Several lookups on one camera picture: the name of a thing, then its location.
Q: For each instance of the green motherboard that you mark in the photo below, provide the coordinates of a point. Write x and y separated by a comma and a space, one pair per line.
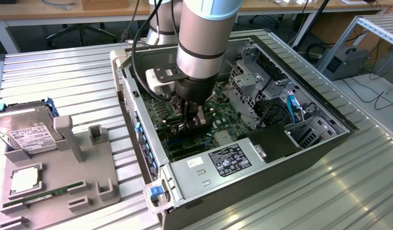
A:
225, 112

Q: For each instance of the blue disk carrier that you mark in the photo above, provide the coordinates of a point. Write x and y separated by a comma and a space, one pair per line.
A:
51, 106

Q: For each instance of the grey control box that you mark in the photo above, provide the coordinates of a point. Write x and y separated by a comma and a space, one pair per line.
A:
353, 62

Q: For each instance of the black chassis intrusion switch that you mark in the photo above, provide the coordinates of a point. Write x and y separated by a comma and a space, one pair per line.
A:
136, 94

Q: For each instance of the grey parts rack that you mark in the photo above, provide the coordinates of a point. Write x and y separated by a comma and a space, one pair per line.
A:
72, 172

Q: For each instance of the black stand pole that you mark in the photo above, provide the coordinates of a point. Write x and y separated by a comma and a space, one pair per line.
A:
323, 6

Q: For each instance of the metal drive cage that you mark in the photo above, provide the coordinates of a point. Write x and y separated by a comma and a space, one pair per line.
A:
251, 81

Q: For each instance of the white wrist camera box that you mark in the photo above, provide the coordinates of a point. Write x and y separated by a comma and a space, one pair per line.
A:
161, 87

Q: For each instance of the small white box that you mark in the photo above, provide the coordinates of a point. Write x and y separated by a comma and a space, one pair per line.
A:
305, 2

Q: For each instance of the wooden desk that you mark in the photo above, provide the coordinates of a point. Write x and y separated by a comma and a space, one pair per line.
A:
39, 13
280, 8

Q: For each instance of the black plastic shroud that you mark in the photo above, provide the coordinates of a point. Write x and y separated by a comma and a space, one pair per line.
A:
273, 143

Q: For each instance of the silver CPU chip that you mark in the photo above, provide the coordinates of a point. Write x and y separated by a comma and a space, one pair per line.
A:
23, 179

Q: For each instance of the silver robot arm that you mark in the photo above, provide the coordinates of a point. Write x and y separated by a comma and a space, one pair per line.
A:
200, 48

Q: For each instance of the black office chair base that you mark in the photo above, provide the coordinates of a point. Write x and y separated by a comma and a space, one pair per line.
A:
265, 18
81, 31

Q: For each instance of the long black expansion slot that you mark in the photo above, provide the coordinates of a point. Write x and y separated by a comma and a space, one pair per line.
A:
189, 152

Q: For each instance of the silver hard disk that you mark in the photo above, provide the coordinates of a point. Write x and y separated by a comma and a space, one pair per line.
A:
23, 134

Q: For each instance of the flat black desk item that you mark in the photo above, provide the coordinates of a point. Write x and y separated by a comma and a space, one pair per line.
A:
5, 1

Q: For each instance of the silver chipset heatsink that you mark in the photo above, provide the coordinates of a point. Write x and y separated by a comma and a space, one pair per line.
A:
225, 138

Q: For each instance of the blue case latch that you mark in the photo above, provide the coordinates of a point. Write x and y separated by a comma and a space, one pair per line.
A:
156, 191

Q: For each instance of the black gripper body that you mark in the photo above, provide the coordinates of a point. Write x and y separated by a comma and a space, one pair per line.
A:
194, 91

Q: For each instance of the aluminium shelf frame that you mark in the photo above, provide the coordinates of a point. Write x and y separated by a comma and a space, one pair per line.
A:
376, 24

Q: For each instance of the metal disk bay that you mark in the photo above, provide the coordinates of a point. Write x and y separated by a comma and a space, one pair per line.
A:
312, 130

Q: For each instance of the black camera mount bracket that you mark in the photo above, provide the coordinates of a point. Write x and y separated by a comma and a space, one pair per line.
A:
169, 73

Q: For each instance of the grey power supply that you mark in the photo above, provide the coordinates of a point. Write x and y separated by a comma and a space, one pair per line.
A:
198, 178

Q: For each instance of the open black PC case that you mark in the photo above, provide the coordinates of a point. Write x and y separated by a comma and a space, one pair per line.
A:
248, 203

